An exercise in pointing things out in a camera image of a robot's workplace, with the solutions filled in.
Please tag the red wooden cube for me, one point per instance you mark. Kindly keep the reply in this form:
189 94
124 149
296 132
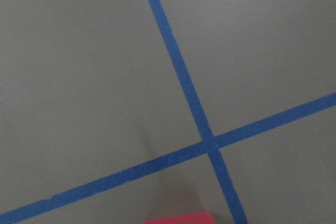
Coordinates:
203 217

